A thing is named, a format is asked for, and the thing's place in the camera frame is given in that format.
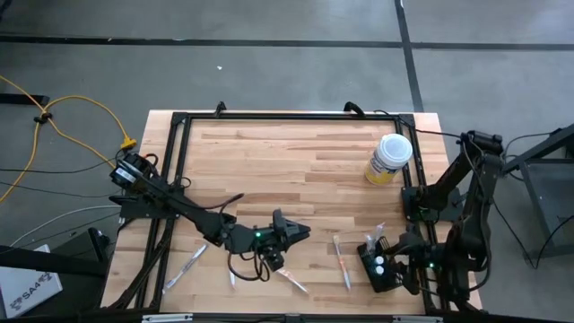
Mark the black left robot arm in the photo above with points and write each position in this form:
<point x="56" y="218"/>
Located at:
<point x="188" y="211"/>

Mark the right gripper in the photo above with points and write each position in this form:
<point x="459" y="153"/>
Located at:
<point x="409" y="264"/>

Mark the black curved clamp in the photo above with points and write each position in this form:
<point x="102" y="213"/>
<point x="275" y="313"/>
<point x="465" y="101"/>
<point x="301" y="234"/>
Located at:
<point x="354" y="107"/>

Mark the black floor equipment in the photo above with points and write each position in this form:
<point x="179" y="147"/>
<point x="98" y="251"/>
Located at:
<point x="85" y="244"/>

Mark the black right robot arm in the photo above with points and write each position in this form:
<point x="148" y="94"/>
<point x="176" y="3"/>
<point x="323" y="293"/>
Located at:
<point x="475" y="215"/>

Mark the yellow Lysol wipes canister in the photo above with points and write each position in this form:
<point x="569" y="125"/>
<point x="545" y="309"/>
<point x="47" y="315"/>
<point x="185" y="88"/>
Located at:
<point x="394" y="150"/>

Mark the grey metal stand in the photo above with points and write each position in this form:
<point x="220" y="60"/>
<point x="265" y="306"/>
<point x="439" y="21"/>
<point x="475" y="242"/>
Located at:
<point x="549" y="142"/>

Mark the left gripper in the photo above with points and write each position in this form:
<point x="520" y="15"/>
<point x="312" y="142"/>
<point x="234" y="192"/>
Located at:
<point x="280" y="235"/>

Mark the blue mouthwash bottle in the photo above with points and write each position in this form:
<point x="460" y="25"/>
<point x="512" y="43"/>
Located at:
<point x="379" y="270"/>
<point x="379" y="259"/>

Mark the black floor bar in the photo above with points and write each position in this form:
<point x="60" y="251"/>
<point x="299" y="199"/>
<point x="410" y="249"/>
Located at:
<point x="22" y="99"/>

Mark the orange toothbrush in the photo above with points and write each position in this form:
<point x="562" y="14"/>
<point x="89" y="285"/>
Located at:
<point x="232" y="280"/>
<point x="341" y="262"/>
<point x="293" y="280"/>

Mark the small black clamp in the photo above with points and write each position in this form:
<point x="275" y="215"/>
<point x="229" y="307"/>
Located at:
<point x="220" y="108"/>

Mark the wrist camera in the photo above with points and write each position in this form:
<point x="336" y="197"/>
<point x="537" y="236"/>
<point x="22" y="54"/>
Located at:
<point x="274" y="261"/>
<point x="421" y="264"/>

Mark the black aluminium table frame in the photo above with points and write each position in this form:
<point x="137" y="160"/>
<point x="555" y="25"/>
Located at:
<point x="291" y="116"/>

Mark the black mesh basket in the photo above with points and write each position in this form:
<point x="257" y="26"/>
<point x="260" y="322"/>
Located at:
<point x="367" y="280"/>

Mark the white printed box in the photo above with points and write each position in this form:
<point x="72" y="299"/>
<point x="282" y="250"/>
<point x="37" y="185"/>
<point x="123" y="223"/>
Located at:
<point x="27" y="287"/>

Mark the silver metal bracket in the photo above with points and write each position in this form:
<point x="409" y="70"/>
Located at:
<point x="417" y="319"/>
<point x="166" y="318"/>

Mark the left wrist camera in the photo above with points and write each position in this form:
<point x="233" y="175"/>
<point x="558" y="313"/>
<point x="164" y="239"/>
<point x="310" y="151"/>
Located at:
<point x="274" y="261"/>

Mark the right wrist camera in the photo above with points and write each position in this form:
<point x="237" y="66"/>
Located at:
<point x="421" y="264"/>

